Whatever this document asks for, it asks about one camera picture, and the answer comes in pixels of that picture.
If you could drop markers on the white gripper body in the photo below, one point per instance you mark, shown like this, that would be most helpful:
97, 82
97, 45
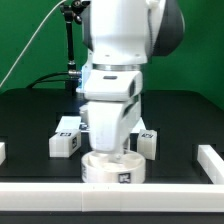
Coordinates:
113, 108

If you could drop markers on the white round stool seat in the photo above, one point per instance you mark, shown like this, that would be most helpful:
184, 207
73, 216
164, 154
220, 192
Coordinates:
129, 168

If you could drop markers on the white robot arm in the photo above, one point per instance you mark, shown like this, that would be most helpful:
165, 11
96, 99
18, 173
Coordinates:
124, 35

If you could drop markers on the paper sheet with markers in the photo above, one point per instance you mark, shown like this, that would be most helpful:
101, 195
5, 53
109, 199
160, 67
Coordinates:
72, 122

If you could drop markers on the white left border rail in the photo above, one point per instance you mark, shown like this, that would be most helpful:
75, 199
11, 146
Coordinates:
2, 152

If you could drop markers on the white border rail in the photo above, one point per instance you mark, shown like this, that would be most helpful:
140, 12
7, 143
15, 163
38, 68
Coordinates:
212, 163
80, 197
2, 152

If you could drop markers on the white right border rail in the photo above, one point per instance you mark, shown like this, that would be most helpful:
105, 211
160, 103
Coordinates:
212, 163

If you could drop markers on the white front border rail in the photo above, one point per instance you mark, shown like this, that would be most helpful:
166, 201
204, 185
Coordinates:
80, 197

